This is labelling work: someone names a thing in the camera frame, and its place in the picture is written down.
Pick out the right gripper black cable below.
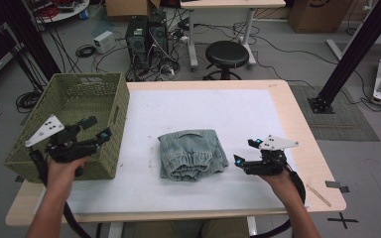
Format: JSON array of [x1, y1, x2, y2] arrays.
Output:
[[251, 165, 307, 238]]

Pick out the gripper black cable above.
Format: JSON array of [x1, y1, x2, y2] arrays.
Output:
[[251, 165, 307, 238], [29, 149, 93, 238]]

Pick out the person's left hand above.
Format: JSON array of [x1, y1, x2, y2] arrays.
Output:
[[48, 155, 90, 191]]

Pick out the black tape piece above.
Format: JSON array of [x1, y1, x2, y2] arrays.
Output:
[[324, 179, 350, 194]]

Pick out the black computer tower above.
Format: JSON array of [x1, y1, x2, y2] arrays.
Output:
[[125, 15, 150, 72], [148, 11, 171, 58]]

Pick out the white foam mat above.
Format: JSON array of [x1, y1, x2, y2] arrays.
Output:
[[33, 88, 311, 216]]

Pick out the small black cable coil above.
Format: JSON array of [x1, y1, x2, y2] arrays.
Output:
[[74, 44, 97, 59]]

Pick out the person's right hand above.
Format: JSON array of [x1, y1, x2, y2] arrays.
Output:
[[259, 165, 299, 196]]

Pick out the light blue denim skirt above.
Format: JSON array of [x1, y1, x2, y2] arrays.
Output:
[[157, 128, 230, 182]]

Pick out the small cardboard box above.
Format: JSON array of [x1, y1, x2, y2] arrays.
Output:
[[104, 0, 162, 18]]

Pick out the grey floor mat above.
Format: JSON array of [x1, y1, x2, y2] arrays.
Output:
[[289, 84, 381, 143]]

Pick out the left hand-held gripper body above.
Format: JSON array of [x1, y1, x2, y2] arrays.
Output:
[[24, 114, 100, 164]]

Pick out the white box device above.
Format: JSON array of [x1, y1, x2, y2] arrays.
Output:
[[93, 30, 116, 55]]

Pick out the green woven basket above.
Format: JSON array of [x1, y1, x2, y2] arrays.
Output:
[[3, 72, 131, 183]]

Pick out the large cardboard box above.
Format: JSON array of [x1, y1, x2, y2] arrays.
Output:
[[287, 0, 355, 34]]

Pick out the white-legged desk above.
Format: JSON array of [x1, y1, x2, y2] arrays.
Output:
[[180, 0, 287, 72]]

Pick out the thin wooden stick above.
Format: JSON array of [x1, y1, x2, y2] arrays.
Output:
[[306, 182, 332, 208]]

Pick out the tangle of black cables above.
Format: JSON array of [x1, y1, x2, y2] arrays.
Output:
[[92, 9, 192, 82]]

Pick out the person's olive trousers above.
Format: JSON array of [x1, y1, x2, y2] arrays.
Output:
[[132, 217, 249, 238]]

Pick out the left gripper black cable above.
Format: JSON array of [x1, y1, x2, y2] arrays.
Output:
[[29, 149, 93, 238]]

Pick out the black metal post with base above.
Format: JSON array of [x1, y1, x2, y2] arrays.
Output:
[[307, 0, 381, 115]]

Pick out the black tape cross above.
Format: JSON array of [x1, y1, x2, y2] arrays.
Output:
[[326, 212, 359, 230]]

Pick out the light wooden table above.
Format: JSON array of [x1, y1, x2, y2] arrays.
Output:
[[5, 78, 347, 227]]

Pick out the round white table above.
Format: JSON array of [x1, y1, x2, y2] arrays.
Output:
[[26, 0, 91, 24]]

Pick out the large black cable coil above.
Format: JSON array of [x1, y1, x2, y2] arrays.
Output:
[[15, 90, 44, 114]]

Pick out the black round stool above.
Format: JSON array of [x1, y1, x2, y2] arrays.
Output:
[[201, 40, 251, 81]]

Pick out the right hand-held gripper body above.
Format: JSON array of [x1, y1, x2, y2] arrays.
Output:
[[244, 134, 300, 177]]

